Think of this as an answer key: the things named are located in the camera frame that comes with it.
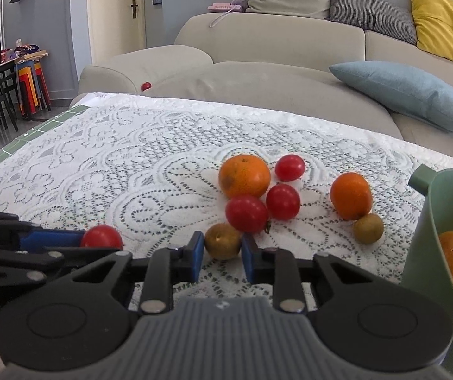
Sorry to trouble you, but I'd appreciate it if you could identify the light blue pillow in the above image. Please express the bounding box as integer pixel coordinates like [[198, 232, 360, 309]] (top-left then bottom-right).
[[328, 61, 453, 132]]

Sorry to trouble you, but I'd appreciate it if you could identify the orange tangerine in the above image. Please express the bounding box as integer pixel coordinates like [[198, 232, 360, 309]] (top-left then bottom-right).
[[330, 172, 373, 221], [218, 154, 271, 199]]

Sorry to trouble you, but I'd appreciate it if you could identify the black dining chair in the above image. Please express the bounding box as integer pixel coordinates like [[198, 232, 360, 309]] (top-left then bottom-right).
[[0, 49, 19, 131]]

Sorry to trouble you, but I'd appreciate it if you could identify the yellow cushion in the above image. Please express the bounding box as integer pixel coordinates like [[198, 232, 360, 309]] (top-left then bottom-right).
[[408, 0, 453, 68]]

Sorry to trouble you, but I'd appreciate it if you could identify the beige sofa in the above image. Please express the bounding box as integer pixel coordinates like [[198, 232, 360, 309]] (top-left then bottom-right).
[[78, 12, 453, 155]]

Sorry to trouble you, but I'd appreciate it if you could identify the white lace tablecloth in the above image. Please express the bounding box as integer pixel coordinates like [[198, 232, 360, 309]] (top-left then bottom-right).
[[0, 92, 453, 380]]

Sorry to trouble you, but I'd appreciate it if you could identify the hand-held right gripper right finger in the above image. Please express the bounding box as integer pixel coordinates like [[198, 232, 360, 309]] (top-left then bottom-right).
[[242, 233, 369, 313]]

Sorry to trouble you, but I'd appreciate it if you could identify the white paper sheet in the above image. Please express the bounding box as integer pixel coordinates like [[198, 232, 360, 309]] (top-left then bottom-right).
[[70, 92, 108, 107]]

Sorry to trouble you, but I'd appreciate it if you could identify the grey checked cushion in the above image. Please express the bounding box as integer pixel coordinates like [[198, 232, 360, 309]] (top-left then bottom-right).
[[327, 0, 418, 44]]

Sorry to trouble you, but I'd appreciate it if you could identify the red cherry tomato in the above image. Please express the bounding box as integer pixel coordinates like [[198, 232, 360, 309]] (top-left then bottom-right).
[[81, 225, 124, 251], [275, 154, 306, 182], [266, 184, 301, 221], [225, 195, 270, 234]]

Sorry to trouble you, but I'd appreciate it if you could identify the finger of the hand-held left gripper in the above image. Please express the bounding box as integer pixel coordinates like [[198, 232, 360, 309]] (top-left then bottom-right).
[[0, 208, 88, 252], [0, 245, 116, 283]]

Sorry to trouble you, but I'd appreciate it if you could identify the green colander bowl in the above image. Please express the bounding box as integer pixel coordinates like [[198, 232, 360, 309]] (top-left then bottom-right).
[[402, 164, 453, 380]]

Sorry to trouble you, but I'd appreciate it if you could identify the cream door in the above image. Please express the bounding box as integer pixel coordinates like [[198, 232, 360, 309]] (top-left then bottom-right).
[[87, 0, 148, 66]]

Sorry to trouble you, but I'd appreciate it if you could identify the stack of coloured stools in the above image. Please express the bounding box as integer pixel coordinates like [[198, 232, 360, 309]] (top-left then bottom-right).
[[15, 61, 52, 119]]

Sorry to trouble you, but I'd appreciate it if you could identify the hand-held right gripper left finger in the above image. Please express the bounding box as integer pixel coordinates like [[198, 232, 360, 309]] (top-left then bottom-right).
[[68, 231, 204, 316]]

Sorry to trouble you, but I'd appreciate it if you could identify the small brown round fruit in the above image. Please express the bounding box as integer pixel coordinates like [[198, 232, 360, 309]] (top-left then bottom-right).
[[204, 223, 243, 261], [354, 213, 384, 245]]

